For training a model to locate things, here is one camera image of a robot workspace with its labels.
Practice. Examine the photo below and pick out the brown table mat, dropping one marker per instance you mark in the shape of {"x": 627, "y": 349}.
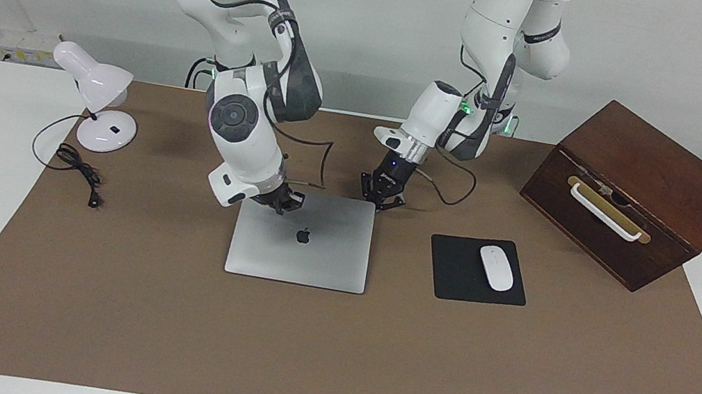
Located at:
{"x": 298, "y": 351}

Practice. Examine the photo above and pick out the white wall power strip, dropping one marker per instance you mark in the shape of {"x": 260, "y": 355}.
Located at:
{"x": 26, "y": 43}

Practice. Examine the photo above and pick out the grey aluminium laptop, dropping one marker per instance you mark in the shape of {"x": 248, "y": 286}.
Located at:
{"x": 320, "y": 256}

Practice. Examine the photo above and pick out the white computer mouse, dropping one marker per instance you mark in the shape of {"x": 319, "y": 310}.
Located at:
{"x": 496, "y": 268}

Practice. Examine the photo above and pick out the dark brown wooden box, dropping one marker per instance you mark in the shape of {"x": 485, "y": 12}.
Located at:
{"x": 651, "y": 167}

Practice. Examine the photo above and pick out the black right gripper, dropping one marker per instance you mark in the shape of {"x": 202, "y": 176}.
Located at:
{"x": 277, "y": 196}

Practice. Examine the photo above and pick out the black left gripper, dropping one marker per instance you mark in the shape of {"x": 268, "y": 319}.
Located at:
{"x": 390, "y": 173}

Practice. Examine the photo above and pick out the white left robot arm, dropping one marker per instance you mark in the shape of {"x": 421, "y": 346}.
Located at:
{"x": 490, "y": 29}

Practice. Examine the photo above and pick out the white desk lamp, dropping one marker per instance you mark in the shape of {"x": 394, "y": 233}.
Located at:
{"x": 98, "y": 83}

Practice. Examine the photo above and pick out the black mouse pad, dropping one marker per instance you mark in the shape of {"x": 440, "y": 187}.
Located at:
{"x": 452, "y": 269}

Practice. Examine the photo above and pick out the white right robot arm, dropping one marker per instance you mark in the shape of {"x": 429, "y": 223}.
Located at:
{"x": 239, "y": 144}

